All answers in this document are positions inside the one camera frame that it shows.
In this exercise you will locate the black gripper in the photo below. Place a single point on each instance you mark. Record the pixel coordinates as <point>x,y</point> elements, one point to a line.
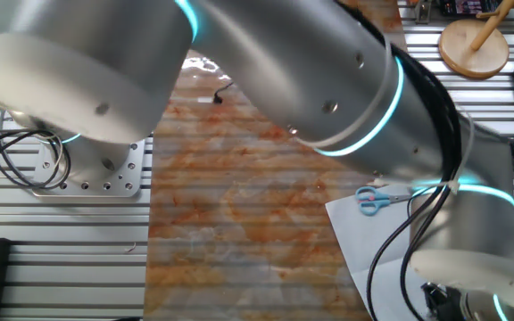
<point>446,305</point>

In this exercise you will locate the white paper sheet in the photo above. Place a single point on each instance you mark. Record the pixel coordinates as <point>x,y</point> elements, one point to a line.
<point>368,249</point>

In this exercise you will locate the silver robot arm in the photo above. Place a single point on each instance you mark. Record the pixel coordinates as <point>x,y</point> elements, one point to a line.
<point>306,67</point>

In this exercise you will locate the orange marble pattern mat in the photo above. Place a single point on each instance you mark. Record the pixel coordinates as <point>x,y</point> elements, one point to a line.
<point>239,200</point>

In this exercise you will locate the wooden stand with round base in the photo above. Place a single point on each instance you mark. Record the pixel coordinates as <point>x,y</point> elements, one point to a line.
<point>475,53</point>

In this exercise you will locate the dark printed box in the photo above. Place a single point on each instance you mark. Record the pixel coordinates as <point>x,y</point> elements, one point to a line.
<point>466,6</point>

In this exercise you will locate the small metal bracket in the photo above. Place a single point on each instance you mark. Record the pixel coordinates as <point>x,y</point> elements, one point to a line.
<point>423,11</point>

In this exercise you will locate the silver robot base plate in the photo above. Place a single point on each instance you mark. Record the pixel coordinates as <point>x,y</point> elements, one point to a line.
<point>134,165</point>

